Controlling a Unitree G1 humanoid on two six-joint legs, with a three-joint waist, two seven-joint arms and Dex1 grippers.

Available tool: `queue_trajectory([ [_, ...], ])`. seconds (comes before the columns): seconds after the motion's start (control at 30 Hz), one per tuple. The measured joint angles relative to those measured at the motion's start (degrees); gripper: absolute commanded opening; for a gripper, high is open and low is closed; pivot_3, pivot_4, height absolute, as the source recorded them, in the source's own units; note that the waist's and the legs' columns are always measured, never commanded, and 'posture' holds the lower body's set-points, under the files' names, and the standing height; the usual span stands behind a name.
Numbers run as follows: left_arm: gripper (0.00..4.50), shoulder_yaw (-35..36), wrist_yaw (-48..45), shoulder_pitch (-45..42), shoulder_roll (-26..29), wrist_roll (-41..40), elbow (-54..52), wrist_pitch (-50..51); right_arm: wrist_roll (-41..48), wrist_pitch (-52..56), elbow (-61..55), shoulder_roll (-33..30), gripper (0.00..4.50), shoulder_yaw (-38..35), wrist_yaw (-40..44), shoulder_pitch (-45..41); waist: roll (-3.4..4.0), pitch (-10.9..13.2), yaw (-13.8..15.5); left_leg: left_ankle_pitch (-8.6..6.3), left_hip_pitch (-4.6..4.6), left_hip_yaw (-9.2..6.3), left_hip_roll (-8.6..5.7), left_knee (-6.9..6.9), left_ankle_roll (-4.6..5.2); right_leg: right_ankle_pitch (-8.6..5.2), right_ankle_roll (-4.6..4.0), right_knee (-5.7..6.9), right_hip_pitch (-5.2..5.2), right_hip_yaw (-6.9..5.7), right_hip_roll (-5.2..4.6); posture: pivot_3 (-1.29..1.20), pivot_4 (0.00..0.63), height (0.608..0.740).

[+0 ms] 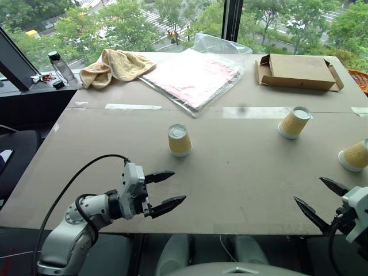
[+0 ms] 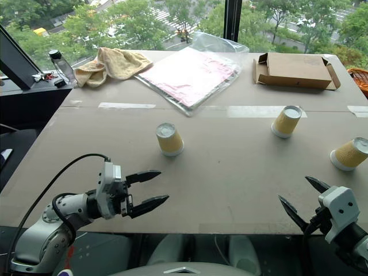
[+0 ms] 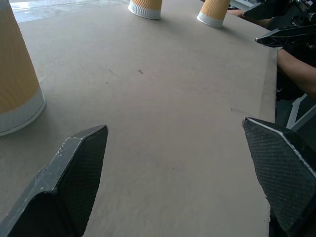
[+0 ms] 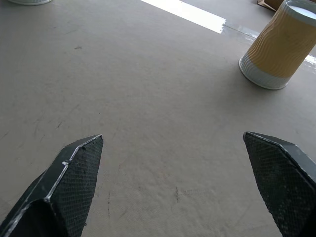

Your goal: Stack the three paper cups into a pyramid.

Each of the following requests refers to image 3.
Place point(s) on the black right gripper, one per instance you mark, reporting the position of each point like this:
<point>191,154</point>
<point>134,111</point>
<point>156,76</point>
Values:
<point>306,11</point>

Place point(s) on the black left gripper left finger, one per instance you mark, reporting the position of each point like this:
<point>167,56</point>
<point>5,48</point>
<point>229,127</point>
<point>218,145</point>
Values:
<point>61,187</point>

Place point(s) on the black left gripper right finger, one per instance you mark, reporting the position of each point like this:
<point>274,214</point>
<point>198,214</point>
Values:
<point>281,172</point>

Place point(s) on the orange ribbed paper cup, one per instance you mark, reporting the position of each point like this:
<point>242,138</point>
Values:
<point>213,12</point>
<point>148,6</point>
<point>14,74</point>

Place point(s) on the white metal frame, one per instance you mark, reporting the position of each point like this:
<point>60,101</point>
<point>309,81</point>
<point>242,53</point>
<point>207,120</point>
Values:
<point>296,111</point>

